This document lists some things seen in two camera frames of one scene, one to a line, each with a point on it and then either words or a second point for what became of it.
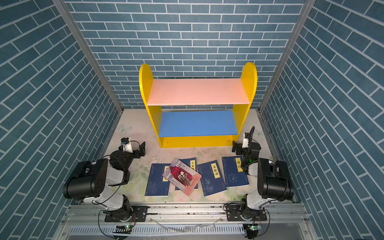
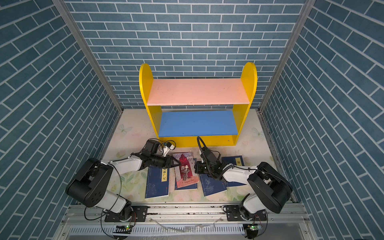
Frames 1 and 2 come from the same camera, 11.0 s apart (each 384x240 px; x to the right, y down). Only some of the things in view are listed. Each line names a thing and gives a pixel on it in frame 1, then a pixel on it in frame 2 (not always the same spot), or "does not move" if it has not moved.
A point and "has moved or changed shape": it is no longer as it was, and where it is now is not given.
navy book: x=234 y=174 does not move
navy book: x=157 y=185 does not move
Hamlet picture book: x=182 y=176 has moved or changed shape
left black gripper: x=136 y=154 to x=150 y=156
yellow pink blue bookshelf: x=199 y=112 does not move
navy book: x=212 y=180 does not move
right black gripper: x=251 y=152 to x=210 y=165
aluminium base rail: x=285 y=221 does not move
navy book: x=191 y=162 to x=193 y=186
